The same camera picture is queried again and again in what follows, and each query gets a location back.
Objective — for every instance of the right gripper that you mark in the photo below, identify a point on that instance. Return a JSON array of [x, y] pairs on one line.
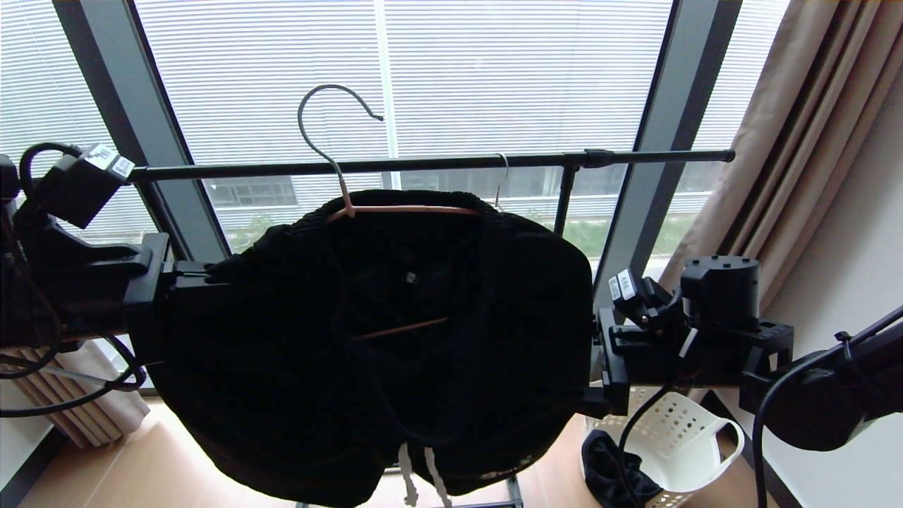
[[670, 363]]

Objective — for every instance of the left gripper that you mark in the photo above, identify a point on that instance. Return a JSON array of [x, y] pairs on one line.
[[148, 310]]

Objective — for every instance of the black garment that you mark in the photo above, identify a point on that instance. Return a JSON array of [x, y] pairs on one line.
[[614, 473]]

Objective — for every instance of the black shorts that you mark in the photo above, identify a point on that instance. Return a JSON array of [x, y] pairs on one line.
[[317, 409]]

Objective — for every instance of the pink clothes hanger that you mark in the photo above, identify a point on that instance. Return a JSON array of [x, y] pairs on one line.
[[409, 209], [505, 173]]

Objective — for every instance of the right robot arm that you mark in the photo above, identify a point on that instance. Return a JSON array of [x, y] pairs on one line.
[[719, 289]]

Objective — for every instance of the white laundry basket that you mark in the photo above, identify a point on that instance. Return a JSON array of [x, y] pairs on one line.
[[677, 437]]

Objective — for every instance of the black clothes rack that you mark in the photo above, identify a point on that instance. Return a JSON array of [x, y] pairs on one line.
[[423, 164]]

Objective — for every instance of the beige curtain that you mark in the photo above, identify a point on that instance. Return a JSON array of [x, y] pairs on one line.
[[85, 416], [797, 141]]

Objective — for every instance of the window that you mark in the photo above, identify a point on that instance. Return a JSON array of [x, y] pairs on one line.
[[529, 70]]

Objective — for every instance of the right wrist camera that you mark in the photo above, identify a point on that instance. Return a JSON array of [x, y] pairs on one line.
[[635, 293]]

